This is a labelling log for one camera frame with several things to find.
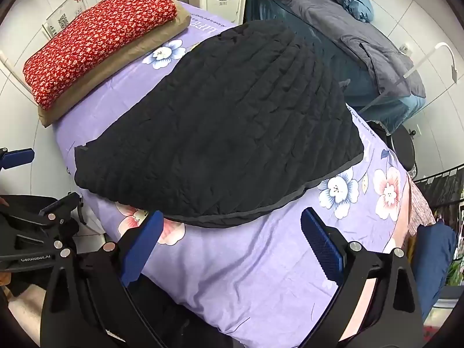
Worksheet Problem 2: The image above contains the teal bed cover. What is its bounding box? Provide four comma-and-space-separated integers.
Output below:
244, 0, 426, 135

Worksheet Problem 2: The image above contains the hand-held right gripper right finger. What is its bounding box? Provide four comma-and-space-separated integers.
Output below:
301, 207, 425, 348

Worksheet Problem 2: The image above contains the grey quilt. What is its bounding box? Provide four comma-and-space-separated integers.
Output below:
268, 0, 426, 98

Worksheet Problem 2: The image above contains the black metal cart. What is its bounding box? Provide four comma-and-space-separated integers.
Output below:
413, 165, 464, 225

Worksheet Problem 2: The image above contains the green potted plant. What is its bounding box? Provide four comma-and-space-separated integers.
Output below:
446, 254, 464, 287

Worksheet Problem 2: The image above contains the black round stool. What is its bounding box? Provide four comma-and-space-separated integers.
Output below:
373, 121, 416, 171

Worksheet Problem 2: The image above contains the red floral folded blanket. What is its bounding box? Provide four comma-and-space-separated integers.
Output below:
23, 0, 178, 111

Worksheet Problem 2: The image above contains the navy blue cloth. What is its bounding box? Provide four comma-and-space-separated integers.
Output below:
413, 221, 457, 309

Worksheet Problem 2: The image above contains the black quilted coat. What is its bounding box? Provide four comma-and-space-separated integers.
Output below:
73, 20, 365, 229

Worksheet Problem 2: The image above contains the white gooseneck lamp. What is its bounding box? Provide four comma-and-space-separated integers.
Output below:
357, 41, 459, 115

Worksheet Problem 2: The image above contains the purple floral bed sheet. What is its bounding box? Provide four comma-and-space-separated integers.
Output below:
52, 0, 412, 347

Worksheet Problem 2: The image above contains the wall poster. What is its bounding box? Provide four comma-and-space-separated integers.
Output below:
41, 0, 88, 39

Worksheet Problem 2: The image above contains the tan folded blanket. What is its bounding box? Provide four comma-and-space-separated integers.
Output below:
38, 0, 191, 128

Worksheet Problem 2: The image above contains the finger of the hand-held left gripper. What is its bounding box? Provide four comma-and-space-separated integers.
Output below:
0, 147, 35, 171
39, 192, 82, 222

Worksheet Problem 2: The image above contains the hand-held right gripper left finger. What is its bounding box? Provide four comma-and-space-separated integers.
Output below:
41, 210, 165, 348

